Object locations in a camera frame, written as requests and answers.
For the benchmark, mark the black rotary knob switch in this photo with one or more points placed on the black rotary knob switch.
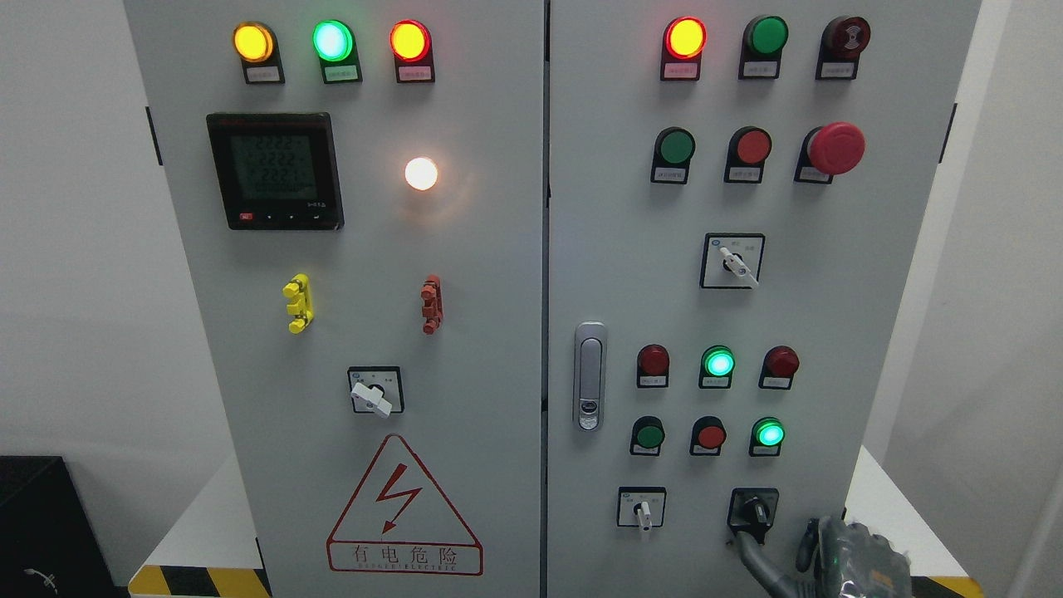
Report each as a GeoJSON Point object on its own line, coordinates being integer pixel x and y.
{"type": "Point", "coordinates": [752, 510]}

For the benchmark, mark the red terminal connector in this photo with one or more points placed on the red terminal connector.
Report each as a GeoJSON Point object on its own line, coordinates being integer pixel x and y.
{"type": "Point", "coordinates": [432, 310]}

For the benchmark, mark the dark red lamp left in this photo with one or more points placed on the dark red lamp left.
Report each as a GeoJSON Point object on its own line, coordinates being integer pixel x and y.
{"type": "Point", "coordinates": [652, 367]}

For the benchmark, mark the dark red lamp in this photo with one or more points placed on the dark red lamp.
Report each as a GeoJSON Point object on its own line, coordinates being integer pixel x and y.
{"type": "Point", "coordinates": [779, 368]}
{"type": "Point", "coordinates": [652, 367]}

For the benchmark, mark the white glowing indicator lamp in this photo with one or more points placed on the white glowing indicator lamp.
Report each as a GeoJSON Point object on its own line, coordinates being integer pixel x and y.
{"type": "Point", "coordinates": [421, 173]}

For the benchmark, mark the green push button lower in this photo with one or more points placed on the green push button lower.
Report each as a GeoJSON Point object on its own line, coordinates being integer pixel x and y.
{"type": "Point", "coordinates": [647, 437]}

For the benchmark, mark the green push button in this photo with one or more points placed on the green push button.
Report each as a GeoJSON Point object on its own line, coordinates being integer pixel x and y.
{"type": "Point", "coordinates": [647, 437]}
{"type": "Point", "coordinates": [673, 150]}

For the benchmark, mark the green lit lamp middle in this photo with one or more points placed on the green lit lamp middle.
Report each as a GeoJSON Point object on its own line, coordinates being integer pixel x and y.
{"type": "Point", "coordinates": [717, 365]}

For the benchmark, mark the grey left cabinet door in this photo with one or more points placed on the grey left cabinet door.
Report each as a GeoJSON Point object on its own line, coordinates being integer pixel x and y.
{"type": "Point", "coordinates": [472, 389]}

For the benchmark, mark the grey cabinet door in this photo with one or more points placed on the grey cabinet door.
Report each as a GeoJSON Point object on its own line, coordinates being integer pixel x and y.
{"type": "Point", "coordinates": [472, 389]}
{"type": "Point", "coordinates": [627, 252]}

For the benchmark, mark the green push button upper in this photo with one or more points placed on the green push button upper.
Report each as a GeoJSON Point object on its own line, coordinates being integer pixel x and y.
{"type": "Point", "coordinates": [673, 150]}

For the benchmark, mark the red push button lower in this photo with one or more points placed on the red push button lower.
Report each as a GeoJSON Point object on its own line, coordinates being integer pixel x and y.
{"type": "Point", "coordinates": [707, 437]}

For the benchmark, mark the red push button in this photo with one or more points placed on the red push button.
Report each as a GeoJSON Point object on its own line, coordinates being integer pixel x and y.
{"type": "Point", "coordinates": [746, 155]}
{"type": "Point", "coordinates": [707, 437]}

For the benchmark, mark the yellow terminal connector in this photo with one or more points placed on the yellow terminal connector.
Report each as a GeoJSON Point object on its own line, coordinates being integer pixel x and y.
{"type": "Point", "coordinates": [299, 303]}

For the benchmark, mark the grey right cabinet door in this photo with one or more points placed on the grey right cabinet door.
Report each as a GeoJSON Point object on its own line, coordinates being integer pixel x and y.
{"type": "Point", "coordinates": [627, 252]}

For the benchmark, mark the dark red lamp right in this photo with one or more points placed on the dark red lamp right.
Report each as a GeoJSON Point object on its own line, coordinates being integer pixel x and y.
{"type": "Point", "coordinates": [779, 368]}

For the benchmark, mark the red electric hazard warning sticker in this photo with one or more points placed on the red electric hazard warning sticker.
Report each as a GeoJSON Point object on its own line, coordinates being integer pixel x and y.
{"type": "Point", "coordinates": [399, 521]}

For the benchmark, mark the red push button upper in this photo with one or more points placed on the red push button upper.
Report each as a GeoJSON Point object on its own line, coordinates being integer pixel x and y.
{"type": "Point", "coordinates": [746, 155]}

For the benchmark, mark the green lit lamp lower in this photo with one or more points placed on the green lit lamp lower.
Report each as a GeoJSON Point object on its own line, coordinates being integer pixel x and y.
{"type": "Point", "coordinates": [766, 438]}

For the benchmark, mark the black digital power meter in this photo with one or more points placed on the black digital power meter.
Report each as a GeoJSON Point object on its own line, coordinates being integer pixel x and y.
{"type": "Point", "coordinates": [277, 171]}

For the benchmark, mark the red-ringed lit indicator lamp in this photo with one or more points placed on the red-ringed lit indicator lamp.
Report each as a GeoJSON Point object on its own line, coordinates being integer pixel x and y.
{"type": "Point", "coordinates": [412, 46]}

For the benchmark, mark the red lit lamp right door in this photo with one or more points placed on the red lit lamp right door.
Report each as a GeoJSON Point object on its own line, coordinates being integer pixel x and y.
{"type": "Point", "coordinates": [682, 47]}

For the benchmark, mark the green lit indicator lamp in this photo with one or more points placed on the green lit indicator lamp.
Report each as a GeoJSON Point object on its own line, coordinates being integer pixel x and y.
{"type": "Point", "coordinates": [337, 53]}

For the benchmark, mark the red mushroom emergency stop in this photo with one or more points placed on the red mushroom emergency stop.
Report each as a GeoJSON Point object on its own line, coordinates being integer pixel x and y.
{"type": "Point", "coordinates": [829, 150]}

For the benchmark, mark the green unlit lamp top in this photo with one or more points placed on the green unlit lamp top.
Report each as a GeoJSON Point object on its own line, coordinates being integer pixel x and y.
{"type": "Point", "coordinates": [762, 44]}

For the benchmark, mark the yellow indicator lamp top left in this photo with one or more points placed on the yellow indicator lamp top left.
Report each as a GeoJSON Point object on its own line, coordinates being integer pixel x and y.
{"type": "Point", "coordinates": [256, 46]}

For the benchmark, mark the dark red buzzer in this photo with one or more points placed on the dark red buzzer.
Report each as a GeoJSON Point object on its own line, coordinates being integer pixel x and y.
{"type": "Point", "coordinates": [842, 42]}

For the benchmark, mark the white platform with hazard stripes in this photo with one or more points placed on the white platform with hazard stripes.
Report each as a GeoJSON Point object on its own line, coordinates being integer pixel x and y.
{"type": "Point", "coordinates": [211, 551]}

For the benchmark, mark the black box lower left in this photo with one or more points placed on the black box lower left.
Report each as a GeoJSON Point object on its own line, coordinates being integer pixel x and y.
{"type": "Point", "coordinates": [47, 546]}

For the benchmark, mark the silver door latch handle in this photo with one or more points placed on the silver door latch handle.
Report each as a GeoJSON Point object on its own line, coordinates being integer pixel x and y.
{"type": "Point", "coordinates": [589, 371]}

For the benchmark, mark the white-handled selector switch left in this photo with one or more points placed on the white-handled selector switch left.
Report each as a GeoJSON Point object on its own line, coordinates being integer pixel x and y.
{"type": "Point", "coordinates": [376, 390]}

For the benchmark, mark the white-handled selector switch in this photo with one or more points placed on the white-handled selector switch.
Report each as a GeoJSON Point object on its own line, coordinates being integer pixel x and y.
{"type": "Point", "coordinates": [376, 390]}
{"type": "Point", "coordinates": [641, 507]}
{"type": "Point", "coordinates": [732, 260]}

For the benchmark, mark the white-handled selector switch upper right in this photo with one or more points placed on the white-handled selector switch upper right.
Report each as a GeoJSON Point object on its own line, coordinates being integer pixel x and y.
{"type": "Point", "coordinates": [732, 260]}

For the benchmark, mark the white-handled selector switch lower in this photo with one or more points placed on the white-handled selector switch lower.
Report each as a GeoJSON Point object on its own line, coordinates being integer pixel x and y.
{"type": "Point", "coordinates": [641, 507]}

